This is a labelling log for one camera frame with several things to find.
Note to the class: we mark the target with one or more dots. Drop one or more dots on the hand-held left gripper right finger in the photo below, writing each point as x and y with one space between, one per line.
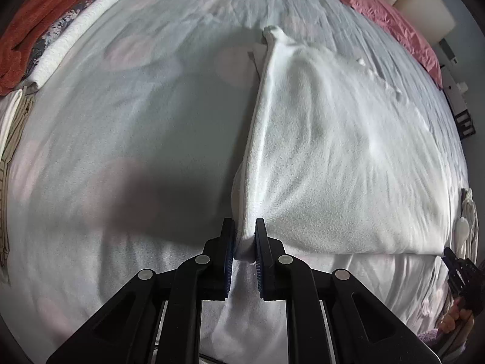
259 269

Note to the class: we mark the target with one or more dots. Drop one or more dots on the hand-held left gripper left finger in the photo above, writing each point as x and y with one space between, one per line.
228 261

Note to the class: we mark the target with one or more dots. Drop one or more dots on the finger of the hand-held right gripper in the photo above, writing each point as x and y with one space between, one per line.
458 273

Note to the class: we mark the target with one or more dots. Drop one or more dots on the white fleece hoodie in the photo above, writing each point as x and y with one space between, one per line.
333 159

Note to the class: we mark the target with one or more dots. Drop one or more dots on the stack of folded beige clothes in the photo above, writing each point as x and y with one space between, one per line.
15 140

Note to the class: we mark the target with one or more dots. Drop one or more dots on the person's right hand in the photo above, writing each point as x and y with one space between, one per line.
454 318

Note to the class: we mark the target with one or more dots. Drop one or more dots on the white knit garment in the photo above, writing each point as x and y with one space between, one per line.
468 220

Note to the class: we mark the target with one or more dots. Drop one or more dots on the purple fluffy mat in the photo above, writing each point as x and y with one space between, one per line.
430 339

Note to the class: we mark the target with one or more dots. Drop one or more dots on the grey pink-dotted bed blanket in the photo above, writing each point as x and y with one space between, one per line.
125 140

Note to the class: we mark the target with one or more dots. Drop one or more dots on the bedside stand with white boxes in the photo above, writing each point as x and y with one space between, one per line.
458 94

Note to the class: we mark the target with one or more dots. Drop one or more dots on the dark pink pillow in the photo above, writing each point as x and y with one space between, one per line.
394 22

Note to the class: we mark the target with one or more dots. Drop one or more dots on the folded white cloth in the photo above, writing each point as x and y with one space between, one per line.
75 34

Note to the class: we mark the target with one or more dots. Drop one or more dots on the folded floral cloth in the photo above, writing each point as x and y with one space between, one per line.
60 32

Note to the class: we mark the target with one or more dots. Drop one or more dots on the folded orange towel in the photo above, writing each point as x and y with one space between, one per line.
41 15

